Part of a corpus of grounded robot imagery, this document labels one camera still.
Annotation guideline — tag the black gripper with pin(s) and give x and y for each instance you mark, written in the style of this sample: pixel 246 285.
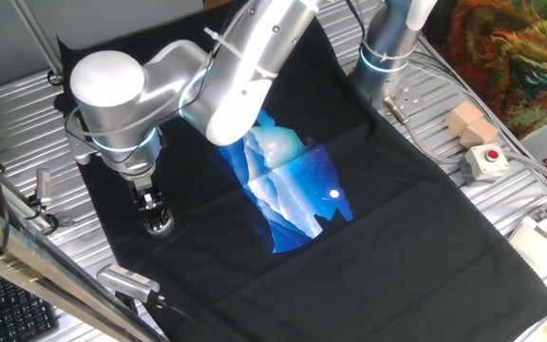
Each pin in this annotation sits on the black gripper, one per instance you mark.
pixel 143 190

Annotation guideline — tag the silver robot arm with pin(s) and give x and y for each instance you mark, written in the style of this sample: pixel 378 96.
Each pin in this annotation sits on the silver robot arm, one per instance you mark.
pixel 117 100

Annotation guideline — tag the black keyboard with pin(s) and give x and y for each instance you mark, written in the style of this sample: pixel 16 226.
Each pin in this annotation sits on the black keyboard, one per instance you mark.
pixel 17 311

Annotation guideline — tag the black cloth with blue print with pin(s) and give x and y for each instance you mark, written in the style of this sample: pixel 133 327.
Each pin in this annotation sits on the black cloth with blue print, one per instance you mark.
pixel 349 247

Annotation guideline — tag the thin metal rod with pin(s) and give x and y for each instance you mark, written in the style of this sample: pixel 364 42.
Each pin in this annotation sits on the thin metal rod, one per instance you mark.
pixel 36 38

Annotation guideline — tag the light wooden block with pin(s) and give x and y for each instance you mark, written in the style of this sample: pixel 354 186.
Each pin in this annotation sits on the light wooden block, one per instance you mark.
pixel 463 116
pixel 480 134

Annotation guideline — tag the grey emergency stop button box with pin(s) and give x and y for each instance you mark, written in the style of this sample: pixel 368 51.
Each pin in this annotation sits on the grey emergency stop button box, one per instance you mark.
pixel 484 164

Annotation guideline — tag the colourful painted cloth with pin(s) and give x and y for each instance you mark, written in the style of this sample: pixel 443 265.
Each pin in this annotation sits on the colourful painted cloth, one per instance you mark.
pixel 506 57

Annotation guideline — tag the white flat device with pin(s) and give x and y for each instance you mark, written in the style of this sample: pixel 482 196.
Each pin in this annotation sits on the white flat device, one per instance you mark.
pixel 544 247

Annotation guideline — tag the silver camera with label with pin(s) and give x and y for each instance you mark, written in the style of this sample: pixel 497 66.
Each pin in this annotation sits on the silver camera with label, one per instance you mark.
pixel 126 281

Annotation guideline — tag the small silver camera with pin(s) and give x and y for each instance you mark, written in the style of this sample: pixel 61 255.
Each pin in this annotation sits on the small silver camera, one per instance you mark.
pixel 43 186

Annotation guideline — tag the aluminium frame beam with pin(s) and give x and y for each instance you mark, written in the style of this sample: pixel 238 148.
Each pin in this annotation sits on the aluminium frame beam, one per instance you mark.
pixel 26 259

